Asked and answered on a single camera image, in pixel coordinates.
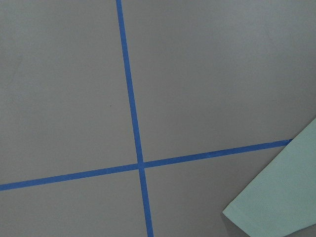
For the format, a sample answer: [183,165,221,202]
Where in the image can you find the olive green long-sleeve shirt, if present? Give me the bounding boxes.
[223,120,316,237]

